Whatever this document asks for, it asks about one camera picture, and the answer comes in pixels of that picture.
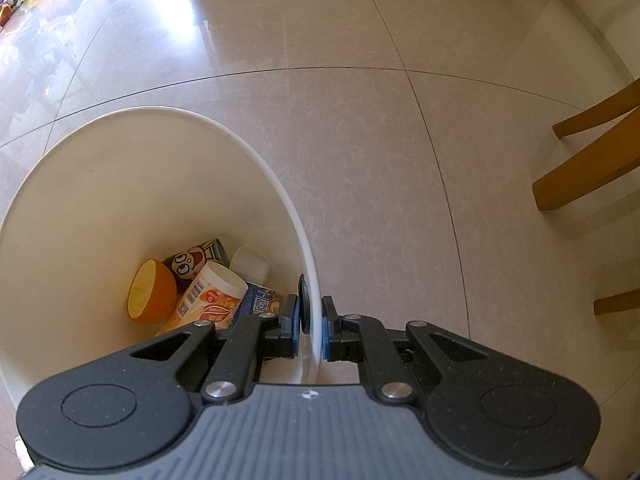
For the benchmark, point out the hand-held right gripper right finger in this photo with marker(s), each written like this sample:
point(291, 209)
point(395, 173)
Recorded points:
point(326, 330)

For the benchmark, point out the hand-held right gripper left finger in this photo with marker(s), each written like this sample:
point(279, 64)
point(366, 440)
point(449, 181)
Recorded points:
point(295, 320)

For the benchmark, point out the blue drink carton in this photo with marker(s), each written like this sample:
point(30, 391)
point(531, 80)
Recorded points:
point(260, 300)

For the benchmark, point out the small white plastic cup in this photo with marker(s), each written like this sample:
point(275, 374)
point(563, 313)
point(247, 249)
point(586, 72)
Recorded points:
point(250, 262)

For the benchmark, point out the yellow milk tea cup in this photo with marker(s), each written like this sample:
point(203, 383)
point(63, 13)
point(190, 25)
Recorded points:
point(215, 290)

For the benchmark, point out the red drink can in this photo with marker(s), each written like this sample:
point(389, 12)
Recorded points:
point(192, 257)

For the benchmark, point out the cut orange half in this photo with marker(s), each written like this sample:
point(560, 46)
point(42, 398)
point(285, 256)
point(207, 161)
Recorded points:
point(150, 292)

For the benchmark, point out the white plastic trash bin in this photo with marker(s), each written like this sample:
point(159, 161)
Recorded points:
point(100, 185)

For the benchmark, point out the wooden chair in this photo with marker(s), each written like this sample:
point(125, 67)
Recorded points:
point(590, 170)

